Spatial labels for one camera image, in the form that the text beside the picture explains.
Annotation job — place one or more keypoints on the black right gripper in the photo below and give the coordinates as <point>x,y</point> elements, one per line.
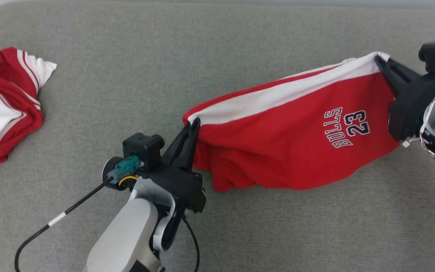
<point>410,109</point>

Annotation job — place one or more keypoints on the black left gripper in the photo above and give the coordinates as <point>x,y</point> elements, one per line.
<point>183,185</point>

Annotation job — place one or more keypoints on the red Bulls 23 shorts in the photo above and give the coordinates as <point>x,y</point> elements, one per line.
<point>278,143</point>

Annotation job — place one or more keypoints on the left camera teal connector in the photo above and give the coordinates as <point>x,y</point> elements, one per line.
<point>127,166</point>

